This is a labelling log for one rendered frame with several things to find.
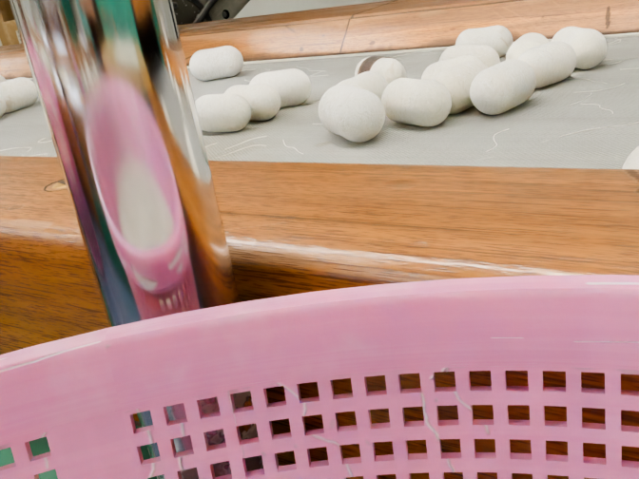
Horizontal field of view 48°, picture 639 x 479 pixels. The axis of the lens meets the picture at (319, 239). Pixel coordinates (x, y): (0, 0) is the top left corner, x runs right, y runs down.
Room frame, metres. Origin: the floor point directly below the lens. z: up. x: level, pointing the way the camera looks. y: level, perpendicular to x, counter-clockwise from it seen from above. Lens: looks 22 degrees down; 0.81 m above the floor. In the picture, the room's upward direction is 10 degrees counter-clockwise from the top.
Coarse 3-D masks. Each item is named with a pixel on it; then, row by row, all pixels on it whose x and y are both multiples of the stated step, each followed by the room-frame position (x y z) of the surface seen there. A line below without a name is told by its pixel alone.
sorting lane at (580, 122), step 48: (432, 48) 0.48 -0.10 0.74; (624, 48) 0.38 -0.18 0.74; (576, 96) 0.29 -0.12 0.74; (624, 96) 0.28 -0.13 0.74; (0, 144) 0.41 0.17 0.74; (48, 144) 0.39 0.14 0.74; (240, 144) 0.31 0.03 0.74; (288, 144) 0.30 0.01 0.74; (336, 144) 0.28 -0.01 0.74; (384, 144) 0.27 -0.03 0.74; (432, 144) 0.26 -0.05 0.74; (480, 144) 0.25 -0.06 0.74; (528, 144) 0.24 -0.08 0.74; (576, 144) 0.23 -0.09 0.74; (624, 144) 0.22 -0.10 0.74
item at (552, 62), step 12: (540, 48) 0.32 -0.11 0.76; (552, 48) 0.32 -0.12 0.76; (564, 48) 0.32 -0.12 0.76; (528, 60) 0.31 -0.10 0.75; (540, 60) 0.31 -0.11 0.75; (552, 60) 0.31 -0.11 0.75; (564, 60) 0.32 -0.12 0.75; (540, 72) 0.31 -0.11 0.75; (552, 72) 0.31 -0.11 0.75; (564, 72) 0.32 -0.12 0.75; (540, 84) 0.31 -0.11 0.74
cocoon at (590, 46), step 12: (564, 36) 0.35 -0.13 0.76; (576, 36) 0.34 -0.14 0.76; (588, 36) 0.34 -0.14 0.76; (600, 36) 0.34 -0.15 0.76; (576, 48) 0.34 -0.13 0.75; (588, 48) 0.33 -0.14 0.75; (600, 48) 0.33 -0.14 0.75; (576, 60) 0.34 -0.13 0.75; (588, 60) 0.33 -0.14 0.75; (600, 60) 0.34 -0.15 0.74
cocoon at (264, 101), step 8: (232, 88) 0.36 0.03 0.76; (240, 88) 0.35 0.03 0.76; (248, 88) 0.35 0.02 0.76; (256, 88) 0.35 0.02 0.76; (264, 88) 0.35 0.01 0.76; (272, 88) 0.35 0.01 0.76; (248, 96) 0.35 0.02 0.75; (256, 96) 0.34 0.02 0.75; (264, 96) 0.34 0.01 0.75; (272, 96) 0.35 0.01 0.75; (256, 104) 0.34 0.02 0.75; (264, 104) 0.34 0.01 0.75; (272, 104) 0.34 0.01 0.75; (280, 104) 0.35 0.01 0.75; (256, 112) 0.34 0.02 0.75; (264, 112) 0.34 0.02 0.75; (272, 112) 0.35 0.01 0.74; (256, 120) 0.35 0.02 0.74; (264, 120) 0.35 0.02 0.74
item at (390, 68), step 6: (378, 60) 0.36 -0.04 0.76; (384, 60) 0.36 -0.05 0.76; (390, 60) 0.35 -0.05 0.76; (396, 60) 0.36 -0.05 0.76; (372, 66) 0.36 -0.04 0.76; (378, 66) 0.35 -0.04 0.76; (384, 66) 0.35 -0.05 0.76; (390, 66) 0.35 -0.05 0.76; (396, 66) 0.35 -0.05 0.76; (402, 66) 0.36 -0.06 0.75; (378, 72) 0.35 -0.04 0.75; (384, 72) 0.35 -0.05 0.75; (390, 72) 0.35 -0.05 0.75; (396, 72) 0.35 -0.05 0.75; (402, 72) 0.35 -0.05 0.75; (384, 78) 0.35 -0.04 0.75; (390, 78) 0.35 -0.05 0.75; (396, 78) 0.35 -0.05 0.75
